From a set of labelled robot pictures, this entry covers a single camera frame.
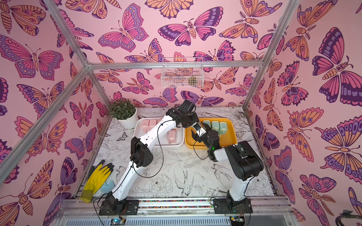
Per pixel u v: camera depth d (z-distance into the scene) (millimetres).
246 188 547
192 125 818
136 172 539
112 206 635
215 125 992
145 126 1001
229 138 994
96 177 815
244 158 518
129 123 1028
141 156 584
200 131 778
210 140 734
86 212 732
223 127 975
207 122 999
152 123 1001
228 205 652
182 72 953
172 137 929
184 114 697
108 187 802
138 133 1025
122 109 940
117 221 709
